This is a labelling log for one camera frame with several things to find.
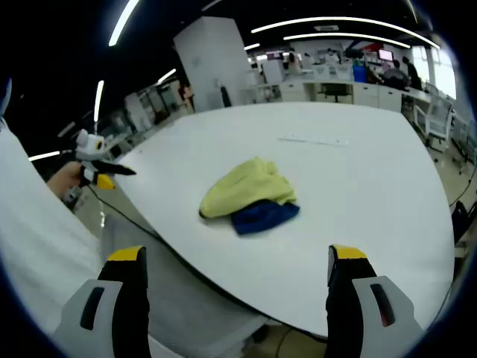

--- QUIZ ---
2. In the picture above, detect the white mesh office chair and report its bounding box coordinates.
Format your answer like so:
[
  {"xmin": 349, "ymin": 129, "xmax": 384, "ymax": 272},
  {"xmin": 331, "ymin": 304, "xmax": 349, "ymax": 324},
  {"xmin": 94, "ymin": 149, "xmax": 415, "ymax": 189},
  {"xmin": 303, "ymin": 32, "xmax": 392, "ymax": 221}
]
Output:
[{"xmin": 413, "ymin": 95, "xmax": 454, "ymax": 151}]

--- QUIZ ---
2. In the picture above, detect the black cable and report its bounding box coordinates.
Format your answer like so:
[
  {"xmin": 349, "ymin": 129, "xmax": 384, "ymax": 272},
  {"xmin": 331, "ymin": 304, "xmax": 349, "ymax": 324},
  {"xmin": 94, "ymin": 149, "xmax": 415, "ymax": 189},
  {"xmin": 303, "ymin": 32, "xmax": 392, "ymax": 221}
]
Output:
[{"xmin": 87, "ymin": 184, "xmax": 161, "ymax": 239}]

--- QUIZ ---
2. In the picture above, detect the pale blue strap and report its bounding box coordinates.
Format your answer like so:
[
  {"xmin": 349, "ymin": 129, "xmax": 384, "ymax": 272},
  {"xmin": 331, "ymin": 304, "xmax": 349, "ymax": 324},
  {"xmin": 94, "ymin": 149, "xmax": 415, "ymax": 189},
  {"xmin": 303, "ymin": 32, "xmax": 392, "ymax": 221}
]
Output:
[{"xmin": 0, "ymin": 78, "xmax": 14, "ymax": 113}]

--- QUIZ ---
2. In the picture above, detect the white cabinet row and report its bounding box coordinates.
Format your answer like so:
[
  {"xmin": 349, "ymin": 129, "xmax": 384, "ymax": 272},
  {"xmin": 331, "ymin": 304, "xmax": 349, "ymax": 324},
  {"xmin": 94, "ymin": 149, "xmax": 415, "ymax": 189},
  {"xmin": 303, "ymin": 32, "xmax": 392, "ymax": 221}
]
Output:
[{"xmin": 238, "ymin": 80, "xmax": 405, "ymax": 113}]

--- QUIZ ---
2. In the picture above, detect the white flat strip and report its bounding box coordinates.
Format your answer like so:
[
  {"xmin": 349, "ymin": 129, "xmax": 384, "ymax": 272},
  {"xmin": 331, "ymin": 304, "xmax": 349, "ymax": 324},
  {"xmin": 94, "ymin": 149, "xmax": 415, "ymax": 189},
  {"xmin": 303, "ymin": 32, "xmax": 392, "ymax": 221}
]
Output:
[{"xmin": 278, "ymin": 133, "xmax": 350, "ymax": 147}]

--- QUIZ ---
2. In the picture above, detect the black office chair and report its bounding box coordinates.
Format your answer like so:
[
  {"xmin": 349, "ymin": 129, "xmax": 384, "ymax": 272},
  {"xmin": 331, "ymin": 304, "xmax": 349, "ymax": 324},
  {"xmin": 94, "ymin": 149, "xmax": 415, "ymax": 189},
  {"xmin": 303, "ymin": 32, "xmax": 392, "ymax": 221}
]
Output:
[{"xmin": 321, "ymin": 83, "xmax": 352, "ymax": 104}]

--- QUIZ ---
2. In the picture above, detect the person's left hand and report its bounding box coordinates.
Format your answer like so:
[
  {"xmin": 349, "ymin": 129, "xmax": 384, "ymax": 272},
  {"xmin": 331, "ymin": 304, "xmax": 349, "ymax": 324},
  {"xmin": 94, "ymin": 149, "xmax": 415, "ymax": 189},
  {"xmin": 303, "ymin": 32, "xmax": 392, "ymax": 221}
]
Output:
[{"xmin": 47, "ymin": 161, "xmax": 85, "ymax": 201}]

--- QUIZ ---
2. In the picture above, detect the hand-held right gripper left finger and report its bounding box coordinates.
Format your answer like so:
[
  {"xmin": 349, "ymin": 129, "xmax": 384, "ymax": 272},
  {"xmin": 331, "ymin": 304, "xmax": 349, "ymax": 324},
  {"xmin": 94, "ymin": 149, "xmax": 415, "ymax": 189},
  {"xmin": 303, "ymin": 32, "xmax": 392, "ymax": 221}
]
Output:
[{"xmin": 51, "ymin": 245, "xmax": 152, "ymax": 358}]

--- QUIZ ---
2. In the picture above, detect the white square pillar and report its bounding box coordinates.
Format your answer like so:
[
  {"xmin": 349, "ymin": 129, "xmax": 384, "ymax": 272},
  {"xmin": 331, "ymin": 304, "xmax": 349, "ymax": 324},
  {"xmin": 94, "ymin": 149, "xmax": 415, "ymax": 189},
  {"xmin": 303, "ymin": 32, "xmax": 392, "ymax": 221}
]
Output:
[{"xmin": 173, "ymin": 16, "xmax": 251, "ymax": 113}]

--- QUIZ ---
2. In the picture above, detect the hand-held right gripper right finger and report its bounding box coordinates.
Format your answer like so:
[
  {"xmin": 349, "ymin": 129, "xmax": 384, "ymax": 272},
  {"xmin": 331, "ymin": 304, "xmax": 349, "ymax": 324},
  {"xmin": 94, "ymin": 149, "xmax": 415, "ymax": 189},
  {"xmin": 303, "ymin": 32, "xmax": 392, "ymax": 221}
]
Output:
[{"xmin": 325, "ymin": 244, "xmax": 426, "ymax": 358}]

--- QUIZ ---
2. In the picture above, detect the yellow blue grey garment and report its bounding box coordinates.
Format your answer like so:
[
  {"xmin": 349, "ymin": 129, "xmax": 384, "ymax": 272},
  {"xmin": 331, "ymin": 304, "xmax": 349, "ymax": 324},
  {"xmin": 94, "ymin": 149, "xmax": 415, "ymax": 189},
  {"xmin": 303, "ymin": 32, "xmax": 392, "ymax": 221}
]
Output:
[{"xmin": 198, "ymin": 156, "xmax": 301, "ymax": 236}]

